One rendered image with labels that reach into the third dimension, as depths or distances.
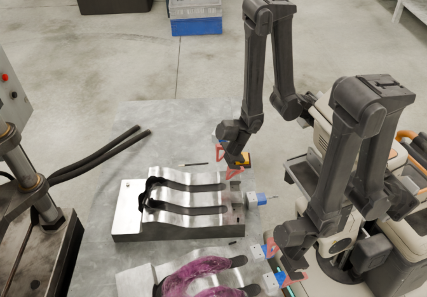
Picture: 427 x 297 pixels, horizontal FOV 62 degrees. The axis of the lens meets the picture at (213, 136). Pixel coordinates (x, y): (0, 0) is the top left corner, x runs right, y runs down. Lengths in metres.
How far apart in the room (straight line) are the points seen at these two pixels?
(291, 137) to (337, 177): 2.13
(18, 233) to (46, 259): 0.19
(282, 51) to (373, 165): 0.43
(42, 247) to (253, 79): 1.03
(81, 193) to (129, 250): 1.37
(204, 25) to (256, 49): 3.27
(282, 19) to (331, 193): 0.48
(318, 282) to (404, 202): 0.95
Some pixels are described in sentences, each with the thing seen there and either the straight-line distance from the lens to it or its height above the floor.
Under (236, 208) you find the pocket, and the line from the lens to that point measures 1.40.
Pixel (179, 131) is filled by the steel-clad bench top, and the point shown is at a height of 0.80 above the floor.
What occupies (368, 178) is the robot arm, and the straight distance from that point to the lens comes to 0.92.
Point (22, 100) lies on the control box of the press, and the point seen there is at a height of 1.16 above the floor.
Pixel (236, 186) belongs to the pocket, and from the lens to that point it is 1.47.
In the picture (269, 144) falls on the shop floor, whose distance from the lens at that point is 2.86.
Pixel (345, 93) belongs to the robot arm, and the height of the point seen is 1.61.
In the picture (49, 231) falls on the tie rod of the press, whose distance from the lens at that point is 1.60.
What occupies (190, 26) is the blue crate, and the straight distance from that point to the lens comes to 4.31.
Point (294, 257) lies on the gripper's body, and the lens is 1.05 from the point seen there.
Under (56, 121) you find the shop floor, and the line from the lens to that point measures 3.44.
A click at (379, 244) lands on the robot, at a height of 0.75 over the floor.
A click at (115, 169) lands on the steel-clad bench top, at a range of 1.69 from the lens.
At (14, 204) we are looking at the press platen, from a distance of 1.41.
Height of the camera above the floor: 2.01
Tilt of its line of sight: 44 degrees down
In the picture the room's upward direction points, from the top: 3 degrees counter-clockwise
